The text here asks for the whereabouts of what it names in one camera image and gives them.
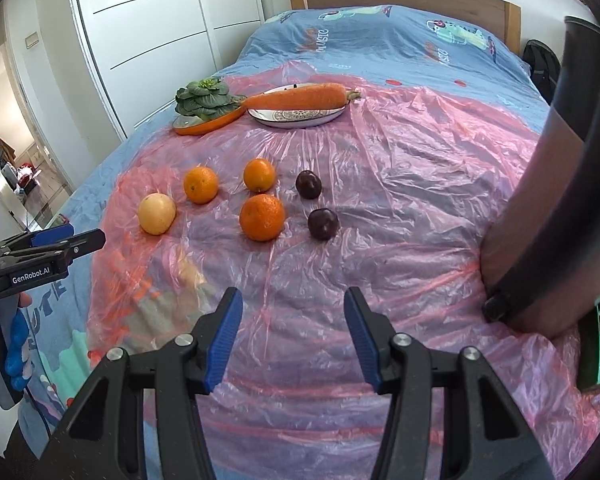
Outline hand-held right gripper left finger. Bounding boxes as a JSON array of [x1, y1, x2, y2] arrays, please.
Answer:
[[30, 287, 244, 480]]

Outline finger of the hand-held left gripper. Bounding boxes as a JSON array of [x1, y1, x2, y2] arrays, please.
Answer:
[[0, 223, 75, 252], [0, 228, 106, 270]]

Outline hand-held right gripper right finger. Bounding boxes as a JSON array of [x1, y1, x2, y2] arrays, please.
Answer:
[[343, 286, 556, 480]]

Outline yellow grapefruit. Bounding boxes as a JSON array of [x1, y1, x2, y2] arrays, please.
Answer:
[[137, 192, 177, 236]]

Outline dark purple plum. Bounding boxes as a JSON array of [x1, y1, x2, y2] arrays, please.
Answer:
[[307, 207, 340, 241], [295, 170, 323, 200]]

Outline large orange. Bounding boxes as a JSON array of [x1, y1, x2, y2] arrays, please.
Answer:
[[239, 193, 286, 242]]

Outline green box tray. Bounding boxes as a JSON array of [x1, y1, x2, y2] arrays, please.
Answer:
[[577, 285, 600, 393]]

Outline person's left hand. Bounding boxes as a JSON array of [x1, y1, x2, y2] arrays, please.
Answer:
[[0, 294, 33, 398]]

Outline small orange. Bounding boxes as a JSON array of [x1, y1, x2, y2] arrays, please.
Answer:
[[243, 158, 277, 193], [183, 166, 220, 205]]

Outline pink plastic sheet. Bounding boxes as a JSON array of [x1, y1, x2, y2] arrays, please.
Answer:
[[86, 57, 600, 480]]

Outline orange carrot-shaped dish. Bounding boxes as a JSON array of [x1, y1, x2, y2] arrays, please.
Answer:
[[172, 95, 248, 137]]

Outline green bok choy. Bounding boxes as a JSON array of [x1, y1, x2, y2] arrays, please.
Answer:
[[174, 77, 231, 120]]

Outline black and silver electric kettle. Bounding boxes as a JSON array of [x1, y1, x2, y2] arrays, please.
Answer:
[[481, 16, 600, 338]]

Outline white patterned plate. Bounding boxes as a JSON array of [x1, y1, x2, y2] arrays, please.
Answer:
[[247, 83, 353, 129]]

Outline white wardrobe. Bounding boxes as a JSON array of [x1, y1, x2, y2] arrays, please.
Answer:
[[65, 0, 266, 138]]

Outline carrot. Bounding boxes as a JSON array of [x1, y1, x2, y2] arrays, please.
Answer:
[[243, 82, 362, 112]]

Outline black backpack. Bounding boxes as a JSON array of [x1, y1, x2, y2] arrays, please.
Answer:
[[521, 39, 563, 106]]

